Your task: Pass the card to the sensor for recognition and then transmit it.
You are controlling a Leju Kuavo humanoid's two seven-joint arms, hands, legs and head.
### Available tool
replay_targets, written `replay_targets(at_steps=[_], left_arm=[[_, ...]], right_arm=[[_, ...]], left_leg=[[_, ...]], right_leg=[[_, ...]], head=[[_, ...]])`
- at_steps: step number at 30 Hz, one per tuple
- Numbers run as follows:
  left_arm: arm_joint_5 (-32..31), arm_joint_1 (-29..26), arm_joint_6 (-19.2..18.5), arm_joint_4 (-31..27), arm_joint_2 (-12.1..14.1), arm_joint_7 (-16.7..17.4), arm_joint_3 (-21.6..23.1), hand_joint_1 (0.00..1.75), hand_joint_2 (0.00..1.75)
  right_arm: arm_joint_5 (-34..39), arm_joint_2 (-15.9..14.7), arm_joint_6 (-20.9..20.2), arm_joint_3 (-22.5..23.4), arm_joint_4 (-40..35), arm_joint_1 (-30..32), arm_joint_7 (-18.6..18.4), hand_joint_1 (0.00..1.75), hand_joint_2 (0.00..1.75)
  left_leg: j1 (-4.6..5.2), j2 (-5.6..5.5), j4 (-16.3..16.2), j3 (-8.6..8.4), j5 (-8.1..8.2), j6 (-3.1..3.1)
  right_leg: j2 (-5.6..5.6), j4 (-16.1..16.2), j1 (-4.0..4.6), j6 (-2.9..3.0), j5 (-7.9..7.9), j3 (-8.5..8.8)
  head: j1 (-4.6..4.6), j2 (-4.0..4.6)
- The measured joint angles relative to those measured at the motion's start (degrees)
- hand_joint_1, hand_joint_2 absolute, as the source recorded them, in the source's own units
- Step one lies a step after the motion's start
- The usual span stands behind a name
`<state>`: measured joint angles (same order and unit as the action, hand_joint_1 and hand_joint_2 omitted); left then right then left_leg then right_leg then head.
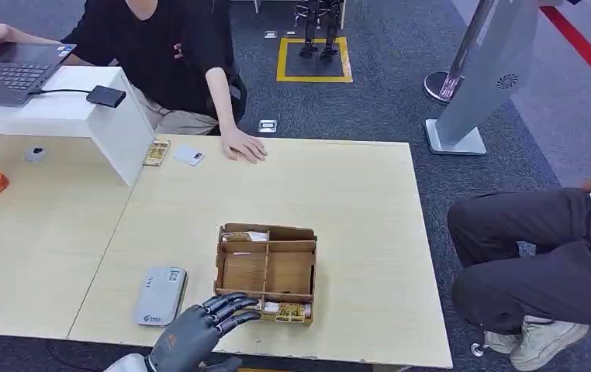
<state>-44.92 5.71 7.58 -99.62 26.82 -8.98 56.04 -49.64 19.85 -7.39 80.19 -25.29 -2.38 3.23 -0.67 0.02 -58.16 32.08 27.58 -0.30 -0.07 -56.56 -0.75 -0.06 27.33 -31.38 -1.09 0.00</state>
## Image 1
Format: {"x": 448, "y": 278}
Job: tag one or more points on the black adapter box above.
{"x": 106, "y": 96}

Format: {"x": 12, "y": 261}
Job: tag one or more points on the chrome stanchion post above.
{"x": 460, "y": 61}

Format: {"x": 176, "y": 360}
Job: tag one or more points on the white desk riser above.
{"x": 118, "y": 133}

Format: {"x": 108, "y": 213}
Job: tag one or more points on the yellow floor tape square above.
{"x": 347, "y": 64}

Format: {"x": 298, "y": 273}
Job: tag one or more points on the large silver floor outlet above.
{"x": 267, "y": 126}

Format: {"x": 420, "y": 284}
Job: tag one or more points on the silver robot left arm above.
{"x": 128, "y": 364}

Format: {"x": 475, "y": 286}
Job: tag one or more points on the white card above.
{"x": 187, "y": 154}

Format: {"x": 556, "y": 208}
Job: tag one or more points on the person's left hand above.
{"x": 241, "y": 145}

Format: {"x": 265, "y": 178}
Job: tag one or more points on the seated person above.
{"x": 532, "y": 256}

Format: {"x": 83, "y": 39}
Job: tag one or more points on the beige shoe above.
{"x": 542, "y": 341}

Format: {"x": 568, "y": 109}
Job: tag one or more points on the gold cards in box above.
{"x": 290, "y": 312}

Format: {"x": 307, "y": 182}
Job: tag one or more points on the dark grey laptop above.
{"x": 13, "y": 72}

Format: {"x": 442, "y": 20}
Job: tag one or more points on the grey kiosk stand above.
{"x": 496, "y": 56}

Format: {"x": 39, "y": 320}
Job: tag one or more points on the person at laptop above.
{"x": 172, "y": 56}

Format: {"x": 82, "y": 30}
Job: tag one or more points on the wooden card box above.
{"x": 288, "y": 272}

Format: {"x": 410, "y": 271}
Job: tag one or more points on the grey card reader device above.
{"x": 161, "y": 297}

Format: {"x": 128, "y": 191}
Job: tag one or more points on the black robot legs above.
{"x": 310, "y": 31}

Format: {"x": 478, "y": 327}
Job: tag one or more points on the white cards in box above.
{"x": 246, "y": 236}

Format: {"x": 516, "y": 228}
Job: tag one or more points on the chair caster wheel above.
{"x": 477, "y": 349}

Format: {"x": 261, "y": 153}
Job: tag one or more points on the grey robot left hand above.
{"x": 187, "y": 339}

